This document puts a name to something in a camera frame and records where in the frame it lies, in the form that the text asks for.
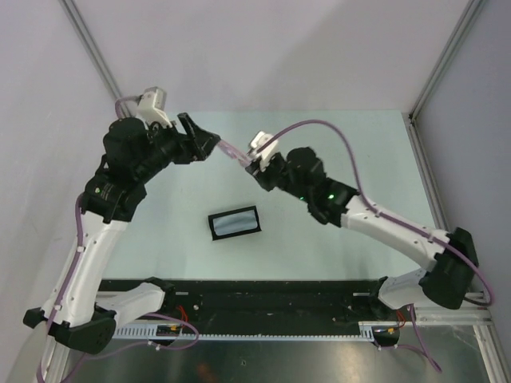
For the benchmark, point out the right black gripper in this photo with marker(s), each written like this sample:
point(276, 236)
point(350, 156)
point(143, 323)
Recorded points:
point(255, 170)

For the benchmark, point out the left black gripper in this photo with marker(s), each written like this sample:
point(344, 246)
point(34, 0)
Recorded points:
point(196, 144)

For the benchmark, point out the pink purple sunglasses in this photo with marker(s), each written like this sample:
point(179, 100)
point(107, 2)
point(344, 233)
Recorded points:
point(233, 153)

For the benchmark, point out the light blue cleaning cloth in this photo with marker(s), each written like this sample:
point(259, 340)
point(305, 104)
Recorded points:
point(230, 224)

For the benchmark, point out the black glasses case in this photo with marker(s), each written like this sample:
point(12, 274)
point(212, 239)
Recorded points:
point(232, 212)

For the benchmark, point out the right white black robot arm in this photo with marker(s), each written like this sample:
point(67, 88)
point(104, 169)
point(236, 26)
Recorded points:
point(446, 260)

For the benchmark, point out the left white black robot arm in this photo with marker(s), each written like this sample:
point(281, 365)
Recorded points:
point(135, 152)

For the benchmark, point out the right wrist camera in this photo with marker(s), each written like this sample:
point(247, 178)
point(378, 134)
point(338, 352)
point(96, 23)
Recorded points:
point(261, 150)

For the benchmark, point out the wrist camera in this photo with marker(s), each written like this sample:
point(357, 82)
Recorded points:
point(150, 107)
point(261, 150)

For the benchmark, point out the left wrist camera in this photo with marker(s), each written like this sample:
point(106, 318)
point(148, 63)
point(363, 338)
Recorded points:
point(150, 107)

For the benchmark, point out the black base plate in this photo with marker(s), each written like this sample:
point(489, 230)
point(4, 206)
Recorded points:
point(274, 296)

